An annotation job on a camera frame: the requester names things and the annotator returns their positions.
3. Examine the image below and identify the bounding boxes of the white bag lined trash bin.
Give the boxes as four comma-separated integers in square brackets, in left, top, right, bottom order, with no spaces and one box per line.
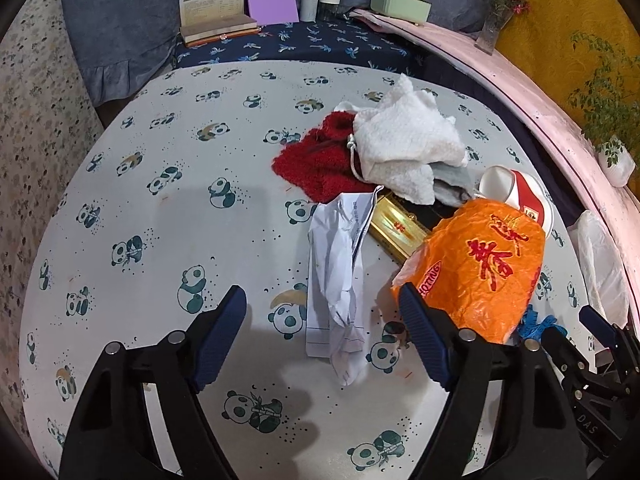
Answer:
[568,210,630,327]

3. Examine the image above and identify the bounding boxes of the red fuzzy cloth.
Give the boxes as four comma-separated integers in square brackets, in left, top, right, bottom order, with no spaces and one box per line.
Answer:
[271,112,374,204]

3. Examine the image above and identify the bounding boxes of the mustard yellow backdrop cloth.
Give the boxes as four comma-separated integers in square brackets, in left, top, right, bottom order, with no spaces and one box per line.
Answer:
[497,0,639,125]

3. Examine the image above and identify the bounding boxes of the potted green plant white pot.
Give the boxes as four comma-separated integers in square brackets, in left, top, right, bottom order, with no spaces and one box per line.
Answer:
[568,32,639,188]

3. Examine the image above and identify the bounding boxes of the white tissue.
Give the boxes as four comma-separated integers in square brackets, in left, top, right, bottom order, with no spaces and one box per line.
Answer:
[335,75,473,207]

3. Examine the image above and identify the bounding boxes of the pink bed sheet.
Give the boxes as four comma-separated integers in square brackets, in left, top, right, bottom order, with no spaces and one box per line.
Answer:
[349,9,640,308]

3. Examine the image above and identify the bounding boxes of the white paper receipt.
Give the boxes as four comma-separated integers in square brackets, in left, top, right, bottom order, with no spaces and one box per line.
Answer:
[306,188,381,387]

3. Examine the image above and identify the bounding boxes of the glass vase red flowers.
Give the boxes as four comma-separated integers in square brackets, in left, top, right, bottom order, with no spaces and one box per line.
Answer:
[475,0,529,55]

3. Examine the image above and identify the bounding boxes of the green tissue box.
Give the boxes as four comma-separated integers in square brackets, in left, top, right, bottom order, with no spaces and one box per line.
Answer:
[370,0,431,24]

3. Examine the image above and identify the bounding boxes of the blue glove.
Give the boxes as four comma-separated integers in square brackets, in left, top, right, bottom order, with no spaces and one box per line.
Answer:
[514,304,567,342]

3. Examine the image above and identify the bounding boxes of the navy floral cloth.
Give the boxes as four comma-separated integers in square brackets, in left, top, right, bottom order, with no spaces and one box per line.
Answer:
[172,20,423,76]

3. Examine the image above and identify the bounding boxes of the red gold cigarette box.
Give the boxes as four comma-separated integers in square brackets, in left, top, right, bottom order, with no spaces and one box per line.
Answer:
[369,194,431,264]

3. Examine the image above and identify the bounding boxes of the orange snack bag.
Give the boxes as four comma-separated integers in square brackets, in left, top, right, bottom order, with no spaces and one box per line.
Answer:
[390,198,546,344]

